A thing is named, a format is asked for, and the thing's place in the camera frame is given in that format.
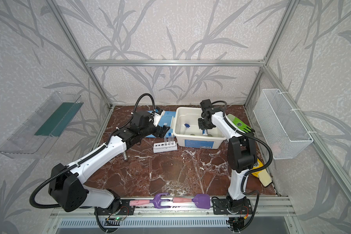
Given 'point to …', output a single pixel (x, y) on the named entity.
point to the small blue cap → (186, 125)
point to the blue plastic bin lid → (149, 136)
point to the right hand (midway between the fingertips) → (204, 121)
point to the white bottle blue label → (204, 132)
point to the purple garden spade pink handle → (202, 201)
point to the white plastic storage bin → (190, 115)
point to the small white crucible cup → (192, 134)
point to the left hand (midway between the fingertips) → (166, 120)
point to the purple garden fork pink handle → (156, 201)
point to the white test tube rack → (161, 147)
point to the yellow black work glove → (263, 175)
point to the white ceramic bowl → (209, 135)
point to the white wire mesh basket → (285, 135)
